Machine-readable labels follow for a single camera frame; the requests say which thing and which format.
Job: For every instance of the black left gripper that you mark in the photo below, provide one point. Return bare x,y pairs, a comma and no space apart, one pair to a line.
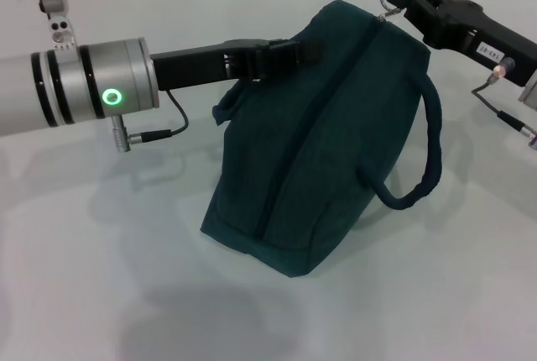
193,67

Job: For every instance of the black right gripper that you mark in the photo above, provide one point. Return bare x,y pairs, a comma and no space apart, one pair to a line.
491,42

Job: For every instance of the dark teal insulated lunch bag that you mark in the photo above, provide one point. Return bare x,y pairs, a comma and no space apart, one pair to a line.
327,147

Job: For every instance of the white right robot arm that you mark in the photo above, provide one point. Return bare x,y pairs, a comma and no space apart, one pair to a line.
529,92

